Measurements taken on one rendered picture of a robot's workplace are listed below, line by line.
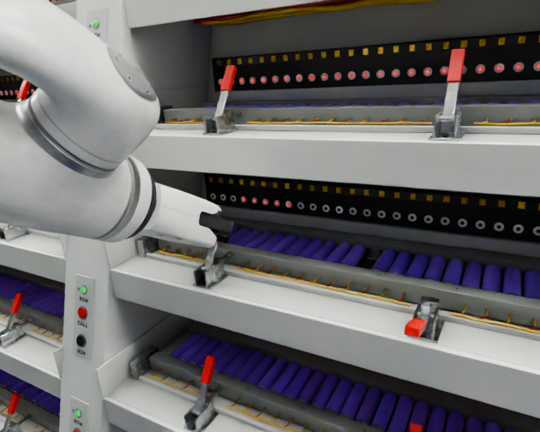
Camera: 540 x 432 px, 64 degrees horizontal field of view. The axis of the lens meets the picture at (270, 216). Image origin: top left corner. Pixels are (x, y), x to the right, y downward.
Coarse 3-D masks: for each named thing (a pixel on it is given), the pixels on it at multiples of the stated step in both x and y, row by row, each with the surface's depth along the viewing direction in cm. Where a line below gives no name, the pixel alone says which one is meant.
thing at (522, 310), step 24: (240, 264) 59; (264, 264) 57; (288, 264) 55; (312, 264) 53; (336, 264) 53; (360, 288) 50; (384, 288) 49; (408, 288) 47; (432, 288) 46; (456, 288) 45; (480, 312) 44; (504, 312) 43; (528, 312) 42
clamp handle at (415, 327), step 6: (426, 306) 41; (426, 312) 42; (414, 318) 39; (420, 318) 40; (426, 318) 40; (408, 324) 36; (414, 324) 37; (420, 324) 37; (408, 330) 36; (414, 330) 36; (420, 330) 36; (414, 336) 36
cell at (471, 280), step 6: (468, 264) 52; (474, 264) 51; (480, 264) 51; (468, 270) 50; (474, 270) 50; (480, 270) 50; (468, 276) 48; (474, 276) 48; (480, 276) 49; (462, 282) 48; (468, 282) 47; (474, 282) 47
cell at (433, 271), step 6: (432, 258) 54; (438, 258) 53; (432, 264) 52; (438, 264) 52; (444, 264) 53; (426, 270) 51; (432, 270) 50; (438, 270) 51; (426, 276) 49; (432, 276) 49; (438, 276) 50
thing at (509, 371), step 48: (144, 240) 64; (432, 240) 56; (480, 240) 53; (144, 288) 58; (192, 288) 54; (240, 288) 53; (288, 288) 53; (336, 288) 52; (288, 336) 48; (336, 336) 45; (384, 336) 42; (480, 336) 41; (432, 384) 41; (480, 384) 39; (528, 384) 37
